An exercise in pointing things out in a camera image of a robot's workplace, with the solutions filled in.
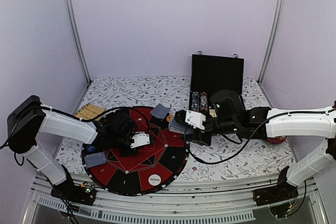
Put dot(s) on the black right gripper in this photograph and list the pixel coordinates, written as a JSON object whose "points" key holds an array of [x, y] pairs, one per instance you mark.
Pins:
{"points": [[197, 138]]}

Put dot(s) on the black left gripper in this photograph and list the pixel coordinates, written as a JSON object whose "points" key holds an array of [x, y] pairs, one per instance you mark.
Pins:
{"points": [[129, 153]]}

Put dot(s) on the single blue playing card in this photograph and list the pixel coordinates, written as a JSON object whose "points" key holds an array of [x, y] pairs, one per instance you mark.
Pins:
{"points": [[159, 111]]}

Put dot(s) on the orange big blind button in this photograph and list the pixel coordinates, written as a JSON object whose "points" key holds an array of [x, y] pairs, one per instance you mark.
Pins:
{"points": [[169, 118]]}

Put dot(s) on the blue checkered card deck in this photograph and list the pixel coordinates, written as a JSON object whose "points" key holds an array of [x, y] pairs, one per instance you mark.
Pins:
{"points": [[177, 127]]}

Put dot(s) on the white dealer button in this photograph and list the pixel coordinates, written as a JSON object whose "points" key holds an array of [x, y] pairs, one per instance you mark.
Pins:
{"points": [[154, 180]]}

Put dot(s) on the blue small blind button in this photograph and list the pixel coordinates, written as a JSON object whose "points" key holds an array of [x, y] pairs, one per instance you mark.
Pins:
{"points": [[90, 148]]}

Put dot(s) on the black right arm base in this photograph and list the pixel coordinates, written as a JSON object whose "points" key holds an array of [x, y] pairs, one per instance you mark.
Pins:
{"points": [[274, 194]]}

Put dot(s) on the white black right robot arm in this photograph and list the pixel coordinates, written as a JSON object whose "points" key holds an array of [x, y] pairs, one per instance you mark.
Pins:
{"points": [[264, 123]]}

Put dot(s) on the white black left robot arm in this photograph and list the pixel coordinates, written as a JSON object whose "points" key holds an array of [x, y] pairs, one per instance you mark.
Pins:
{"points": [[32, 118]]}

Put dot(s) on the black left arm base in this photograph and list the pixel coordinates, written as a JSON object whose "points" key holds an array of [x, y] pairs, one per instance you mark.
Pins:
{"points": [[68, 191]]}

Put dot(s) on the boxed card deck in case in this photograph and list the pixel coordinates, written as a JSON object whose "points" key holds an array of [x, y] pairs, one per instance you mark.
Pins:
{"points": [[212, 113]]}

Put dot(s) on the poker chip row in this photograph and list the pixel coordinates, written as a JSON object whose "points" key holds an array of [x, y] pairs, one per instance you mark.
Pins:
{"points": [[195, 105], [203, 99]]}

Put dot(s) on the woven bamboo fan mat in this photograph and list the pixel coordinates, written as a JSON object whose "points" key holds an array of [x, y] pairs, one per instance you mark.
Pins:
{"points": [[89, 112]]}

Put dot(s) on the poker chip row far left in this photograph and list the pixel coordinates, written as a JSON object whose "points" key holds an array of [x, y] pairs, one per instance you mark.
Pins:
{"points": [[195, 105]]}

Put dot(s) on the black poker chip case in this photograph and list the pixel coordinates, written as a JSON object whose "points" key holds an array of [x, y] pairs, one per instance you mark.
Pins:
{"points": [[211, 74]]}

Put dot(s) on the round red black poker mat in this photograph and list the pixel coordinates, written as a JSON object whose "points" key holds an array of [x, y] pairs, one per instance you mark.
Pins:
{"points": [[128, 176]]}

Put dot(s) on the red floral round tin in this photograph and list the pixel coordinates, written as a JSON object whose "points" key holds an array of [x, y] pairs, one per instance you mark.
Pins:
{"points": [[276, 140]]}

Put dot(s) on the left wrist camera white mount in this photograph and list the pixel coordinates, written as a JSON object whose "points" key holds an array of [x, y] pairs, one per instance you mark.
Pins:
{"points": [[141, 139]]}

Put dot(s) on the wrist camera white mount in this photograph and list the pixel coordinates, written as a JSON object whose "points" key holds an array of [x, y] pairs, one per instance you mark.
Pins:
{"points": [[141, 139], [195, 119]]}

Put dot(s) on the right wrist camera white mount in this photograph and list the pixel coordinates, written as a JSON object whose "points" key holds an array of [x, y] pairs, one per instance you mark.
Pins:
{"points": [[195, 119]]}

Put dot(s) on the right aluminium corner post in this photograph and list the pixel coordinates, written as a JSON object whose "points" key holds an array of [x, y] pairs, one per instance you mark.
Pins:
{"points": [[271, 41]]}

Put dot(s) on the aluminium corner post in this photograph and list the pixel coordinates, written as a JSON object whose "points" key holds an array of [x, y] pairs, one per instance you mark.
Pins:
{"points": [[76, 38], [271, 41]]}

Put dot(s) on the left aluminium corner post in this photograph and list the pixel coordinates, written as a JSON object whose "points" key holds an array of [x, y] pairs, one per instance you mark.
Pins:
{"points": [[76, 38]]}

